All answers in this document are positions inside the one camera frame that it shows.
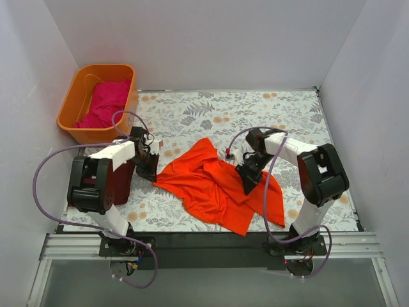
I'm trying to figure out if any orange t shirt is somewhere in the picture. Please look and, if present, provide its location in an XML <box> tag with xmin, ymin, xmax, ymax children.
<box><xmin>154</xmin><ymin>138</ymin><xmax>285</xmax><ymax>236</ymax></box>

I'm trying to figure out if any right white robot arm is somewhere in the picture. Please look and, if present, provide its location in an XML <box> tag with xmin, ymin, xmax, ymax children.
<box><xmin>226</xmin><ymin>127</ymin><xmax>350</xmax><ymax>255</ymax></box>

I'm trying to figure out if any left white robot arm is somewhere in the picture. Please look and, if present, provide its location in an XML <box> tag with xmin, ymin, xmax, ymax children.
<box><xmin>67</xmin><ymin>127</ymin><xmax>163</xmax><ymax>256</ymax></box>

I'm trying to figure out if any folded dark red t shirt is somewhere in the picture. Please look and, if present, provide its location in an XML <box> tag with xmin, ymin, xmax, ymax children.
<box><xmin>67</xmin><ymin>156</ymin><xmax>135</xmax><ymax>214</ymax></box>

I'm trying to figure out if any floral table mat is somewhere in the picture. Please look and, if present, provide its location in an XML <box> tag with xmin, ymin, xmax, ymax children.
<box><xmin>63</xmin><ymin>90</ymin><xmax>362</xmax><ymax>232</ymax></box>

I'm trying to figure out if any pink t shirt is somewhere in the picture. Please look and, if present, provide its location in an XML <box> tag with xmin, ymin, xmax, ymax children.
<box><xmin>73</xmin><ymin>79</ymin><xmax>131</xmax><ymax>129</ymax></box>

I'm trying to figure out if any orange plastic basket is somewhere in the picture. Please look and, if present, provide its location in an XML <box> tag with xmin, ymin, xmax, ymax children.
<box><xmin>57</xmin><ymin>63</ymin><xmax>138</xmax><ymax>145</ymax></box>

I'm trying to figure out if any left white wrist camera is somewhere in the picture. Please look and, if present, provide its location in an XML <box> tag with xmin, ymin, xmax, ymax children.
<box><xmin>148</xmin><ymin>139</ymin><xmax>163</xmax><ymax>154</ymax></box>

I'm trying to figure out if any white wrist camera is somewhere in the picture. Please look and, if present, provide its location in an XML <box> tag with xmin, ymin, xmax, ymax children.
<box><xmin>225</xmin><ymin>148</ymin><xmax>243</xmax><ymax>164</ymax></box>
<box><xmin>148</xmin><ymin>139</ymin><xmax>163</xmax><ymax>154</ymax></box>

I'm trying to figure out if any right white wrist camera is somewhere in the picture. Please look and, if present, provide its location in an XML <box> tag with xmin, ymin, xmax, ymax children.
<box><xmin>225</xmin><ymin>148</ymin><xmax>243</xmax><ymax>164</ymax></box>

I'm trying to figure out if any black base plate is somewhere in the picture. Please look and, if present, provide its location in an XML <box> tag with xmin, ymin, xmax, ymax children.
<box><xmin>98</xmin><ymin>230</ymin><xmax>328</xmax><ymax>271</ymax></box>

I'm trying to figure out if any aluminium frame rail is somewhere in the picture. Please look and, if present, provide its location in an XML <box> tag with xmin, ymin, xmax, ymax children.
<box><xmin>28</xmin><ymin>232</ymin><xmax>399</xmax><ymax>306</ymax></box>

